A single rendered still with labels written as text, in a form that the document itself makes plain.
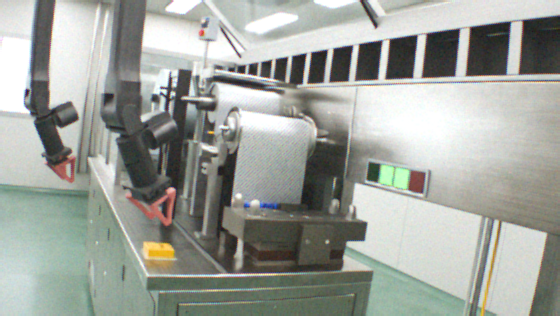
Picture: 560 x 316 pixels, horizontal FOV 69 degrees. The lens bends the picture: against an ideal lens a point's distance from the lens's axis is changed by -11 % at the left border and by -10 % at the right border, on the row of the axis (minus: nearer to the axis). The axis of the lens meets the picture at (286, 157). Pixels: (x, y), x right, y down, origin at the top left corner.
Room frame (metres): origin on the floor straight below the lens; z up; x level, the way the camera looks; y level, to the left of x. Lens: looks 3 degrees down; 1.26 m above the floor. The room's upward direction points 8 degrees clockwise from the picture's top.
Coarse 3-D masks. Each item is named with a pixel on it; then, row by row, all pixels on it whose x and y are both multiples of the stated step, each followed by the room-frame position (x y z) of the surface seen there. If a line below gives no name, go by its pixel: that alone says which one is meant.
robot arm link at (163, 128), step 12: (132, 108) 0.82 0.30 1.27; (132, 120) 0.82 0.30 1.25; (144, 120) 0.87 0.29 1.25; (156, 120) 0.89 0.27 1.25; (168, 120) 0.91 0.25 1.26; (120, 132) 0.84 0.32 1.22; (132, 132) 0.83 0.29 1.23; (156, 132) 0.88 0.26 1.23; (168, 132) 0.90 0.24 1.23; (156, 144) 0.89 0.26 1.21
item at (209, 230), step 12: (216, 144) 1.42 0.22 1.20; (216, 156) 1.40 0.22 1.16; (204, 168) 1.38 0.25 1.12; (216, 168) 1.39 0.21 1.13; (216, 180) 1.40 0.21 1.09; (216, 192) 1.40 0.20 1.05; (216, 204) 1.40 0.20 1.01; (204, 216) 1.41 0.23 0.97; (216, 216) 1.40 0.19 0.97; (204, 228) 1.40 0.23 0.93; (216, 228) 1.40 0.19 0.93
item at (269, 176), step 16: (240, 160) 1.34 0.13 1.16; (256, 160) 1.37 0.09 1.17; (272, 160) 1.39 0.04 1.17; (288, 160) 1.42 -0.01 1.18; (304, 160) 1.45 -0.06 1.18; (240, 176) 1.35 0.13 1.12; (256, 176) 1.37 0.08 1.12; (272, 176) 1.40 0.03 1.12; (288, 176) 1.42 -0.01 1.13; (240, 192) 1.35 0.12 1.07; (256, 192) 1.37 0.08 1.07; (272, 192) 1.40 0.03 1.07; (288, 192) 1.43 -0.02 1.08
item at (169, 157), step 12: (180, 72) 1.57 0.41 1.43; (192, 72) 1.59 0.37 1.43; (168, 84) 1.70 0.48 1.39; (180, 84) 1.58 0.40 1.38; (168, 96) 1.70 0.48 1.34; (180, 96) 1.58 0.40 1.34; (168, 108) 1.70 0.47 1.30; (180, 108) 1.58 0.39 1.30; (180, 120) 1.59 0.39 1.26; (180, 132) 1.59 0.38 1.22; (168, 144) 1.57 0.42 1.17; (180, 144) 1.59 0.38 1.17; (168, 156) 1.57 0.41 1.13; (180, 156) 1.59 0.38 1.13; (168, 168) 1.57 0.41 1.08; (156, 192) 1.70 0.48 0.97
